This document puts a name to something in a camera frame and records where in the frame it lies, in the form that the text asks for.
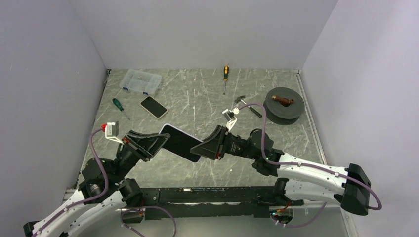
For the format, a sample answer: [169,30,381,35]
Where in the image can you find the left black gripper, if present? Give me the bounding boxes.
[111,129,171,182]

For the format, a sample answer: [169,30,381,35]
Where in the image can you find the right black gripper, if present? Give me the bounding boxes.
[190,125,257,160]

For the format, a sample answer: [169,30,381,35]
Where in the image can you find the phone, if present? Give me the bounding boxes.
[140,96,168,119]
[160,123,202,163]

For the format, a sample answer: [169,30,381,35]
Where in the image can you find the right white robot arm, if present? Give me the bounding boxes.
[190,125,372,216]

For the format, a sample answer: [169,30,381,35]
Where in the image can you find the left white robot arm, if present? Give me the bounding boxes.
[23,128,170,237]

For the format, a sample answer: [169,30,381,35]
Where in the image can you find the phone in beige case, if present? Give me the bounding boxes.
[140,96,168,119]

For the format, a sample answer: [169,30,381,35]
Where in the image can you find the clear plastic screw box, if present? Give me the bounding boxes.
[119,69,162,96]

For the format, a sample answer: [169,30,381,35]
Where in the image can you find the black filament spool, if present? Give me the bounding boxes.
[263,87,305,125]

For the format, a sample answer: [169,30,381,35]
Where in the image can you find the orange black screwdriver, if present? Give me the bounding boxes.
[223,65,229,95]

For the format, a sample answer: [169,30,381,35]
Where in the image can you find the brown red tool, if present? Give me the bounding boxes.
[271,95,294,107]

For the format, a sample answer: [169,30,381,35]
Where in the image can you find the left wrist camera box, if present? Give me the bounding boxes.
[101,121,119,138]

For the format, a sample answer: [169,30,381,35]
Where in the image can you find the small black handled hammer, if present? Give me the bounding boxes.
[234,95,262,118]

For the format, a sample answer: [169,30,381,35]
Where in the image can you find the black base frame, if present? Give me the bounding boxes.
[121,186,295,220]

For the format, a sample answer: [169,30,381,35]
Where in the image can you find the green handled screwdriver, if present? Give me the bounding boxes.
[112,98,130,120]

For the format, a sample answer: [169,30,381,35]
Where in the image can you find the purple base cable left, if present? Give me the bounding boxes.
[120,205,177,237]

